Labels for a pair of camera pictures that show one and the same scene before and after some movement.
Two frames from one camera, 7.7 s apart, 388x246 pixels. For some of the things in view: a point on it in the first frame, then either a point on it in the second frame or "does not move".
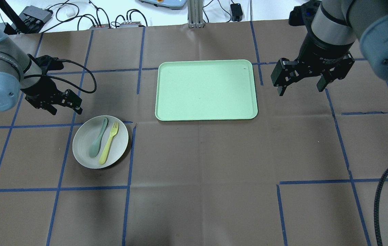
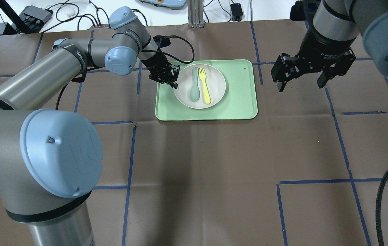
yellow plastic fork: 113,131 -> 203,75
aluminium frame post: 195,13 does not move
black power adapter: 236,12 does not move
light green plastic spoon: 95,145 -> 195,92
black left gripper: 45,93 -> 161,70
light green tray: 193,90 does not move
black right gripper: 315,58 does not move
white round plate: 99,141 -> 215,82
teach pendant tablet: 173,4 does not move
